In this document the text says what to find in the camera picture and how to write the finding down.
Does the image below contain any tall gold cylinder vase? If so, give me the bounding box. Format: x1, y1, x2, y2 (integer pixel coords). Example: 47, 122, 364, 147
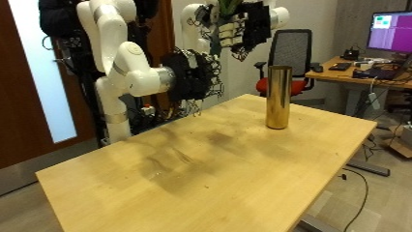
264, 65, 294, 131

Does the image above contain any black mesh chair red seat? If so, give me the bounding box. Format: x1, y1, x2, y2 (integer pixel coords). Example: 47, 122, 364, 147
254, 28, 322, 99

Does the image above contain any red emergency stop button box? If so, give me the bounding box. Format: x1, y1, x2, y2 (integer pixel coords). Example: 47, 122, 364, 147
140, 102, 158, 118

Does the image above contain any wooden office desk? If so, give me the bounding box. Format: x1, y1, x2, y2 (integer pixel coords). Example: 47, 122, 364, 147
306, 56, 412, 118

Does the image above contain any black keyboard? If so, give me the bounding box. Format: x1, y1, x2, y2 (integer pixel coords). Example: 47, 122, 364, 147
328, 62, 354, 72

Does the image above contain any black desk phone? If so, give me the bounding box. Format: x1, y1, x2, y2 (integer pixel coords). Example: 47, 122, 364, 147
342, 46, 360, 61

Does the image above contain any computer monitor purple screen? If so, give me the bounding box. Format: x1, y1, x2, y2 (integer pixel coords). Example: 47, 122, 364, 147
366, 11, 412, 54

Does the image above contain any open laptop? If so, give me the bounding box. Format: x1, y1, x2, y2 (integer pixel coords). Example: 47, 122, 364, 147
366, 54, 412, 81

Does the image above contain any white power strip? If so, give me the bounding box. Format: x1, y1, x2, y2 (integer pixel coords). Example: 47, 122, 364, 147
367, 92, 383, 111

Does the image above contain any brown door frosted glass panel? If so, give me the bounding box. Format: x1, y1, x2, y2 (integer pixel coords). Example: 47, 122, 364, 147
0, 0, 100, 170

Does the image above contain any cardboard box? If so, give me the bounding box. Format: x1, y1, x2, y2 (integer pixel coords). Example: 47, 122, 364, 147
384, 121, 412, 159

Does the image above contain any grey table foot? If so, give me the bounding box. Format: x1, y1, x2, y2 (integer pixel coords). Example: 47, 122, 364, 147
346, 159, 392, 178

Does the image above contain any black floor cable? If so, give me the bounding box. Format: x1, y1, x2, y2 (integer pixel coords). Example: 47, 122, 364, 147
342, 167, 371, 232

